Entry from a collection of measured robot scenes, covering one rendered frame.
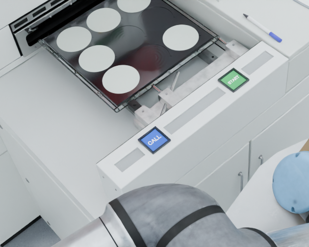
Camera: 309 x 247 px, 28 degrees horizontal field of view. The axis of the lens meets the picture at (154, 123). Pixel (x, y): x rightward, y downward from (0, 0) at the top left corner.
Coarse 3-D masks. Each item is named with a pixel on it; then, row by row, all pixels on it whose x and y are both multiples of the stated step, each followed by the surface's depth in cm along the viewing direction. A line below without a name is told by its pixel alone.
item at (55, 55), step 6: (42, 42) 176; (48, 48) 174; (54, 54) 172; (60, 60) 171; (66, 66) 169; (72, 72) 168; (78, 78) 167; (84, 78) 166; (84, 84) 166; (90, 84) 164; (96, 90) 163; (102, 96) 161; (108, 102) 160; (114, 108) 159
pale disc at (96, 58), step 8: (88, 48) 173; (96, 48) 173; (104, 48) 172; (80, 56) 171; (88, 56) 171; (96, 56) 171; (104, 56) 170; (112, 56) 170; (80, 64) 169; (88, 64) 169; (96, 64) 169; (104, 64) 169
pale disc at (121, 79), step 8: (112, 72) 167; (120, 72) 166; (128, 72) 166; (136, 72) 166; (104, 80) 165; (112, 80) 165; (120, 80) 164; (128, 80) 164; (136, 80) 164; (112, 88) 163; (120, 88) 163; (128, 88) 163
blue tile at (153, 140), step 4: (152, 132) 145; (156, 132) 145; (148, 136) 144; (152, 136) 144; (156, 136) 144; (160, 136) 144; (144, 140) 144; (148, 140) 144; (152, 140) 144; (156, 140) 144; (160, 140) 143; (164, 140) 143; (148, 144) 143; (152, 144) 143; (156, 144) 143; (160, 144) 143; (152, 148) 142
